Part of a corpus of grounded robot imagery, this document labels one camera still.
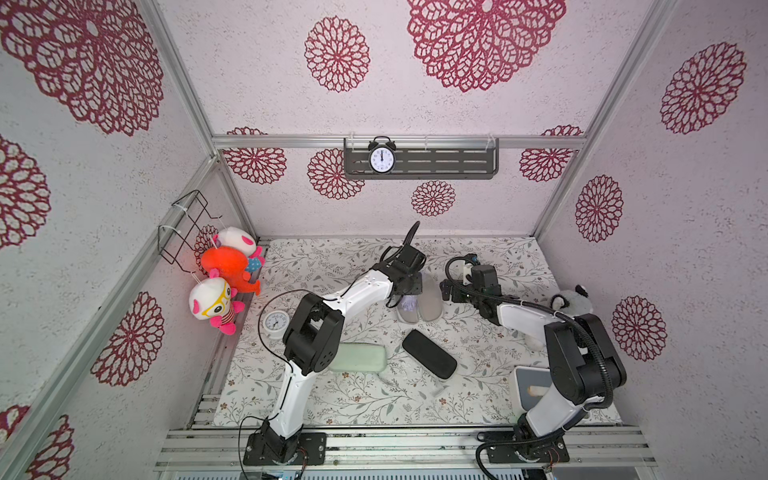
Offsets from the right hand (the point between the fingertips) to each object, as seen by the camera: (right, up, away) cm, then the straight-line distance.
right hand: (453, 279), depth 96 cm
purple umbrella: (-15, -6, -7) cm, 18 cm away
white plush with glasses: (-68, -4, -17) cm, 71 cm away
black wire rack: (-75, +12, -21) cm, 79 cm away
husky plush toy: (+27, -5, -18) cm, 33 cm away
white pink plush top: (-67, +12, -2) cm, 68 cm away
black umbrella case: (-8, -22, -8) cm, 25 cm away
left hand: (-13, -1, -1) cm, 13 cm away
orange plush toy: (-68, +5, -7) cm, 69 cm away
